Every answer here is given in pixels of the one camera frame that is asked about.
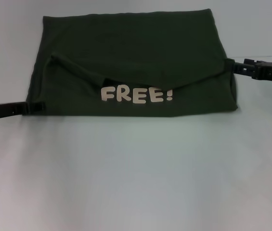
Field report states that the dark green shirt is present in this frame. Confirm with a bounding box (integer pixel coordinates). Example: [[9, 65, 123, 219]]
[[22, 8, 239, 118]]

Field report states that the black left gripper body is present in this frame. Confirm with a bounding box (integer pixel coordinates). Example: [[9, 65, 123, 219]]
[[0, 102, 28, 120]]

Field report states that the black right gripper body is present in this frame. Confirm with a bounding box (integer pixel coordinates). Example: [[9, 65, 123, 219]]
[[252, 61, 272, 85]]

